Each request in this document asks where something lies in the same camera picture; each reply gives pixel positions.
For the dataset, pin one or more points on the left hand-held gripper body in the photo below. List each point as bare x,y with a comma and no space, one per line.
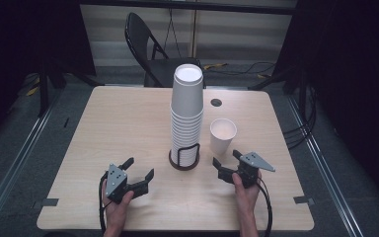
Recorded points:
115,182

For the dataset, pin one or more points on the grey tape strip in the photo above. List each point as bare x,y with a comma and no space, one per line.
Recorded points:
303,199
50,202

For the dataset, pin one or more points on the stack of white paper cups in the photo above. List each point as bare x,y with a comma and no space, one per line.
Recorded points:
187,115

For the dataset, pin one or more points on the dark round table grommet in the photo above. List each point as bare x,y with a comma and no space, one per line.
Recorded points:
216,102

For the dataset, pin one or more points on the single white paper cup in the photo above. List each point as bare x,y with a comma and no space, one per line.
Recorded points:
222,135

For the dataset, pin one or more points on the person's left hand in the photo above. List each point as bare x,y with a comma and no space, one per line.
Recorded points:
115,210

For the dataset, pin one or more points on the metal floor rail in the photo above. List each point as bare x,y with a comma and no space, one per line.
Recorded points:
16,154
325,164

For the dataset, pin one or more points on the black metal stand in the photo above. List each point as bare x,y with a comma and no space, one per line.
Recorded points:
43,92
276,79

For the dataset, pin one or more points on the black folding chair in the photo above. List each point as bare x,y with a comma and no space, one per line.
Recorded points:
144,49

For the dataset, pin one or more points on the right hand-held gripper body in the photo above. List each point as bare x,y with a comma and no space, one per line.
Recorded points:
251,166

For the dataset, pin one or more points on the person's right hand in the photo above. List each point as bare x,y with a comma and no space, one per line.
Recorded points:
246,197

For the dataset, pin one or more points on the dark round cup holder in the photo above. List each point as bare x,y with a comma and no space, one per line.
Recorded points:
184,164

